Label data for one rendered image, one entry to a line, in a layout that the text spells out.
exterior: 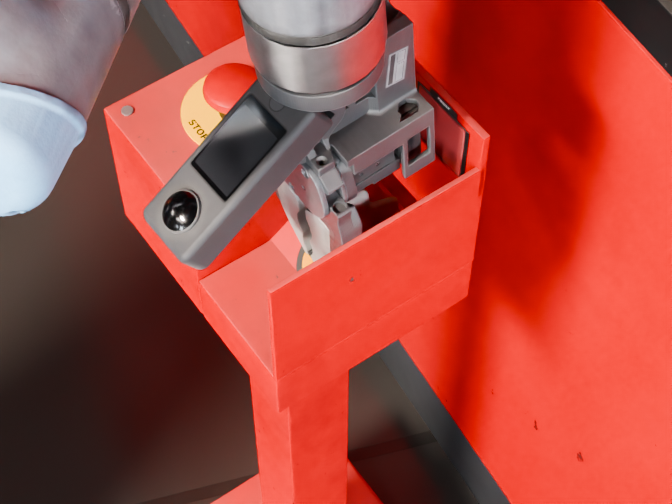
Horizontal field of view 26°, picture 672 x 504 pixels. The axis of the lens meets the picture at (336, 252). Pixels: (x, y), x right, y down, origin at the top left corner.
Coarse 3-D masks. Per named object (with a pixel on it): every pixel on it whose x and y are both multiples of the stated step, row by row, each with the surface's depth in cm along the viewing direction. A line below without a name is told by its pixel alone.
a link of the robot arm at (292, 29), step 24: (240, 0) 73; (264, 0) 70; (288, 0) 70; (312, 0) 70; (336, 0) 70; (360, 0) 71; (264, 24) 72; (288, 24) 71; (312, 24) 71; (336, 24) 71; (360, 24) 73
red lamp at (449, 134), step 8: (424, 96) 90; (432, 104) 89; (440, 112) 89; (440, 120) 90; (448, 120) 89; (440, 128) 90; (448, 128) 89; (456, 128) 88; (424, 136) 93; (440, 136) 91; (448, 136) 90; (456, 136) 89; (464, 136) 88; (440, 144) 91; (448, 144) 90; (456, 144) 89; (440, 152) 92; (448, 152) 91; (456, 152) 90; (448, 160) 91; (456, 160) 90; (456, 168) 91
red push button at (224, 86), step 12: (216, 72) 93; (228, 72) 93; (240, 72) 93; (252, 72) 94; (204, 84) 93; (216, 84) 93; (228, 84) 93; (240, 84) 93; (204, 96) 93; (216, 96) 92; (228, 96) 92; (240, 96) 92; (216, 108) 93; (228, 108) 92
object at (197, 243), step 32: (256, 96) 80; (224, 128) 81; (256, 128) 80; (288, 128) 79; (320, 128) 80; (192, 160) 81; (224, 160) 80; (256, 160) 79; (288, 160) 80; (160, 192) 82; (192, 192) 81; (224, 192) 80; (256, 192) 80; (160, 224) 81; (192, 224) 80; (224, 224) 80; (192, 256) 80
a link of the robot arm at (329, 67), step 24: (384, 0) 75; (384, 24) 76; (264, 48) 74; (288, 48) 73; (312, 48) 73; (336, 48) 73; (360, 48) 74; (384, 48) 77; (264, 72) 76; (288, 72) 75; (312, 72) 74; (336, 72) 74; (360, 72) 75
